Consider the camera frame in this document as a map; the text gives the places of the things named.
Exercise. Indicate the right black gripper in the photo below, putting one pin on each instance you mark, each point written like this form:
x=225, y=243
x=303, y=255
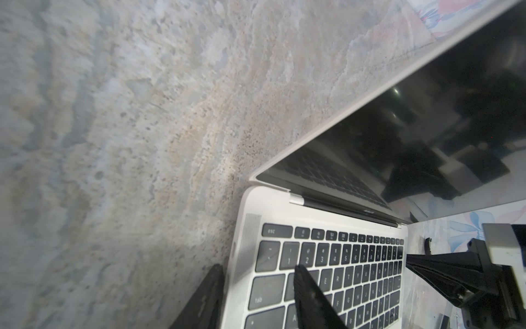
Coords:
x=487, y=293

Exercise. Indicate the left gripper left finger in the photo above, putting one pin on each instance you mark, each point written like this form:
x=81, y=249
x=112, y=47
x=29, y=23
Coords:
x=203, y=310

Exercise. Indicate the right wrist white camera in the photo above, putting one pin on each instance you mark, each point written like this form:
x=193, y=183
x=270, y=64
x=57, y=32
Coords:
x=503, y=245

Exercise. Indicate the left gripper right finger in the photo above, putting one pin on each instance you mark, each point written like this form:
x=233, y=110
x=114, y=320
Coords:
x=313, y=308

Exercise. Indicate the silver laptop black screen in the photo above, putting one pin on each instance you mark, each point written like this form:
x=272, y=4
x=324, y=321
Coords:
x=442, y=136

